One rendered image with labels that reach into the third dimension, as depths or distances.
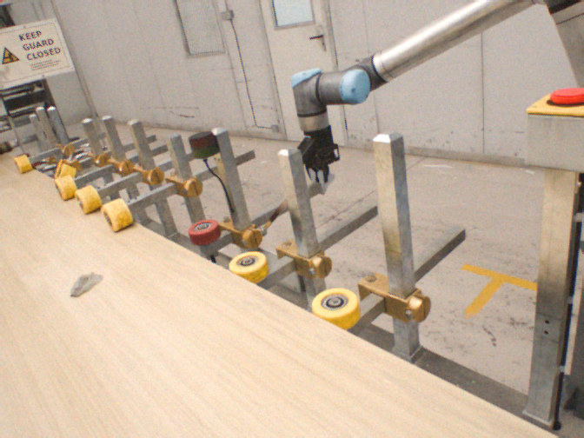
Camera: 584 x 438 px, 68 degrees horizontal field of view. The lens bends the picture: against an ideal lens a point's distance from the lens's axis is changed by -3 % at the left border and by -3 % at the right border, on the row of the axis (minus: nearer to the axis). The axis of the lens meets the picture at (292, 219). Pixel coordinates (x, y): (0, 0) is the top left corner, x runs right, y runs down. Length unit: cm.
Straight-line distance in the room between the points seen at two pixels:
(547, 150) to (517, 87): 296
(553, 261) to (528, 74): 288
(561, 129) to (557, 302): 24
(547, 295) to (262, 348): 42
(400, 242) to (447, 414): 30
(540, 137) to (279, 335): 47
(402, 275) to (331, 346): 20
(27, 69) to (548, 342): 307
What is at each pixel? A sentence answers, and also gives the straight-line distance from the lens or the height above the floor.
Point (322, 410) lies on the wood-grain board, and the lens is 62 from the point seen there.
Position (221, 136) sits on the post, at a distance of 109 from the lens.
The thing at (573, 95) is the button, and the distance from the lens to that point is 57.
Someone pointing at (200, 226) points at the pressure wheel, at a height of 91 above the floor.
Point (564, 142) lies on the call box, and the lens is 57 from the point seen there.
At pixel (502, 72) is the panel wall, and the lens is 355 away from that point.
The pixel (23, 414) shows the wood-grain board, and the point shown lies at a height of 90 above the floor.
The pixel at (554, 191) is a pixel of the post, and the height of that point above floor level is 112.
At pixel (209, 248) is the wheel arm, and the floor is 85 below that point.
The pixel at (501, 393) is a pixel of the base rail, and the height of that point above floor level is 70.
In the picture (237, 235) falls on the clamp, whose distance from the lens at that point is 118.
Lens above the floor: 137
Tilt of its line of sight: 25 degrees down
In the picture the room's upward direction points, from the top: 12 degrees counter-clockwise
